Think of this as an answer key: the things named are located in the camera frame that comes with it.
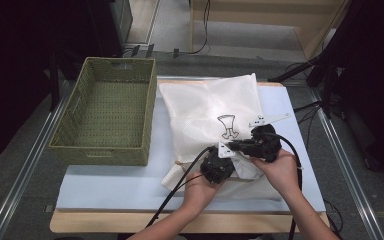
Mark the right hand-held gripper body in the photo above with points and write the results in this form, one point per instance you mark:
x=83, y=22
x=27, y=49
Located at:
x=266, y=145

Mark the pale blue table mat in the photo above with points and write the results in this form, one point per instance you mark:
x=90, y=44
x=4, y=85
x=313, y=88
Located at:
x=113, y=186

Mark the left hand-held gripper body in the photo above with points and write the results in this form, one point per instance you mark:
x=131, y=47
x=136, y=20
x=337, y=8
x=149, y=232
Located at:
x=216, y=168

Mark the light wooden shelf unit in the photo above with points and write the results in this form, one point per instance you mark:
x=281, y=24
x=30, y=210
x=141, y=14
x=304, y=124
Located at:
x=246, y=10

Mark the white mesh laundry bag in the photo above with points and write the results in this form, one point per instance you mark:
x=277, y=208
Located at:
x=200, y=106

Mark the green woven basket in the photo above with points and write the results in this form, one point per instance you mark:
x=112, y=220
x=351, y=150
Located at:
x=113, y=110

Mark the black metal stand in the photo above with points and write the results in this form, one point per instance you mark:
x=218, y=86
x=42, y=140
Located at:
x=293, y=71

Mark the metal floor rail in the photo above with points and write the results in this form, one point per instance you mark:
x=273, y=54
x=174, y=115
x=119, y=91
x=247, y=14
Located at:
x=30, y=163
x=346, y=170

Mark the person's left hand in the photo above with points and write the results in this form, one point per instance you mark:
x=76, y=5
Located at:
x=196, y=193

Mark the light wooden table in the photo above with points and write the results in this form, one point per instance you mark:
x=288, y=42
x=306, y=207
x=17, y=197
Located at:
x=96, y=223

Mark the black stand leg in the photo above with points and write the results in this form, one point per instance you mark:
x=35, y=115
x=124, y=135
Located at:
x=54, y=86

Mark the dark cabinet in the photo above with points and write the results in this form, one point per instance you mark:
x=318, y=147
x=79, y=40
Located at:
x=125, y=20

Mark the person's right hand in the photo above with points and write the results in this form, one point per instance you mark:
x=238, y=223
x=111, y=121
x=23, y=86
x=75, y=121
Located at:
x=283, y=173

